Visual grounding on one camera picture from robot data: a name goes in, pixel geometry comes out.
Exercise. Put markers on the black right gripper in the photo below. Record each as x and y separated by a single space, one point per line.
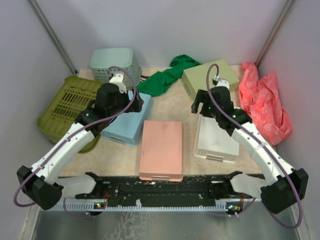
202 96

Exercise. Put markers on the light blue shallow basket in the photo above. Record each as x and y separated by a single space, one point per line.
128 127

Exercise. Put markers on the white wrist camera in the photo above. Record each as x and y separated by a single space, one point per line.
219 82
118 79

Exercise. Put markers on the white plastic basket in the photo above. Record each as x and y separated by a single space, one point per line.
213 143

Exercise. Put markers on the white slotted cable duct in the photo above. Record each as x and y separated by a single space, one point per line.
96 206

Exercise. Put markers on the olive green laundry basket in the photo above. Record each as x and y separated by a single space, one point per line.
72 98

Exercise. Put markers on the pink plastic bag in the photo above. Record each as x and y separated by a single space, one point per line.
260 99

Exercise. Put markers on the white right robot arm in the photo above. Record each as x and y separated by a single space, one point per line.
282 185

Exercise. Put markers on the green shirt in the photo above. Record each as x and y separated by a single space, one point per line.
159 82

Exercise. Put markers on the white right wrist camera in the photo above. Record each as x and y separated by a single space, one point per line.
219 82

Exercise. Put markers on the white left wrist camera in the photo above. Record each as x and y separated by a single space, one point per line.
118 79

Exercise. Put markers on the light green plastic basket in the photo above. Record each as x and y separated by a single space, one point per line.
194 78

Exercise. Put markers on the light blue laundry basket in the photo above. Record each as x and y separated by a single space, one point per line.
104 58

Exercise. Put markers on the brown striped sock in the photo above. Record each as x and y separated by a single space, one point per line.
143 78

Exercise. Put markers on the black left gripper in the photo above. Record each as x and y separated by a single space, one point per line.
137 104

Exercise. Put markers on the pink plastic basket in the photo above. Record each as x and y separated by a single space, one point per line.
162 151

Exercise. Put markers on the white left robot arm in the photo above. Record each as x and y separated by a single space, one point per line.
41 182

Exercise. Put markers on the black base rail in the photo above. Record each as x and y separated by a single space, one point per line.
192 191

